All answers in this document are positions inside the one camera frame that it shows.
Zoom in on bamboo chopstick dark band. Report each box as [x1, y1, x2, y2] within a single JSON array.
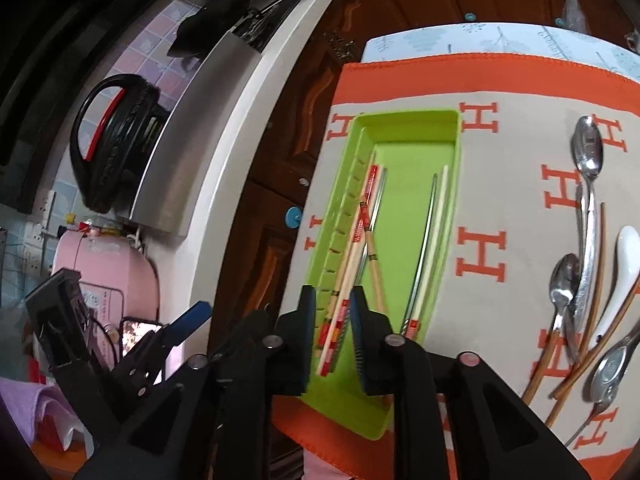
[[365, 227, 391, 313]]

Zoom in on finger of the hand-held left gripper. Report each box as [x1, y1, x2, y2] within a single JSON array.
[[112, 301, 213, 376]]

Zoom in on green plastic utensil tray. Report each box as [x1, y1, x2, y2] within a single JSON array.
[[299, 109, 463, 442]]

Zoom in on large metal spoon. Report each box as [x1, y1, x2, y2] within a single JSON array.
[[570, 115, 605, 338]]

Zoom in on red white patterned chopstick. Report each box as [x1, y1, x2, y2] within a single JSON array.
[[316, 151, 381, 377]]

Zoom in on black wok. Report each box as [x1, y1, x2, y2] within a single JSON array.
[[166, 0, 261, 58]]

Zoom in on long thin-handled metal spoon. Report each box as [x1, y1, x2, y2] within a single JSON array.
[[564, 344, 630, 448]]

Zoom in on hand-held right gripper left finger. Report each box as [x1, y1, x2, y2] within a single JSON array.
[[75, 284, 321, 480]]

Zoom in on black gas stove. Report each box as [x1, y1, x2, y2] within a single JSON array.
[[240, 0, 311, 53]]

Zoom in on silver metal chopsticks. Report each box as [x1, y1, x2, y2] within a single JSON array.
[[407, 165, 451, 341]]

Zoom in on clear hanging plastic bag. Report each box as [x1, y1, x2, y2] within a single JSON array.
[[560, 0, 588, 31]]

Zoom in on black electric cooker red handle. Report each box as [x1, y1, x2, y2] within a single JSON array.
[[69, 74, 173, 215]]

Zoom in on white ceramic spoon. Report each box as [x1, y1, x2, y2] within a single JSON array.
[[587, 225, 640, 352]]

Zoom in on purple cloth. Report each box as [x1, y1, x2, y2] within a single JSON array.
[[0, 377, 86, 453]]

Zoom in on small spoon wooden handle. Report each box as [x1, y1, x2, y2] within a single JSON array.
[[521, 253, 582, 405]]

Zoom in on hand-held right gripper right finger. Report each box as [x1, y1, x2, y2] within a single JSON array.
[[349, 285, 591, 480]]

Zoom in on orange beige printed cloth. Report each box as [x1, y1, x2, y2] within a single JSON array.
[[272, 52, 640, 480]]

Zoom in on smartphone with lit screen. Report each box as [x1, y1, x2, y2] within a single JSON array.
[[121, 317, 163, 366]]

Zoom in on pale blue floral tablecloth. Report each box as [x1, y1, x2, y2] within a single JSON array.
[[361, 22, 640, 83]]

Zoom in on low stainless steel stove guard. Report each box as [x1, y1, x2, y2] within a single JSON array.
[[129, 30, 263, 238]]

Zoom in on grey metal utensil handle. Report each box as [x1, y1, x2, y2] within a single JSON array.
[[622, 319, 640, 356]]

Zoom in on light bamboo chopstick red band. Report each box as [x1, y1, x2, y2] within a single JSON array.
[[320, 200, 373, 368]]

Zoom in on pink rice cooker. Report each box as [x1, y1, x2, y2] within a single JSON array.
[[51, 225, 161, 361]]

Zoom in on black range hood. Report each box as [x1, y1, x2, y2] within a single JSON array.
[[0, 0, 166, 211]]

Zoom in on metal chopstick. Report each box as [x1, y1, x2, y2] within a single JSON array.
[[400, 172, 440, 336], [350, 166, 388, 281]]

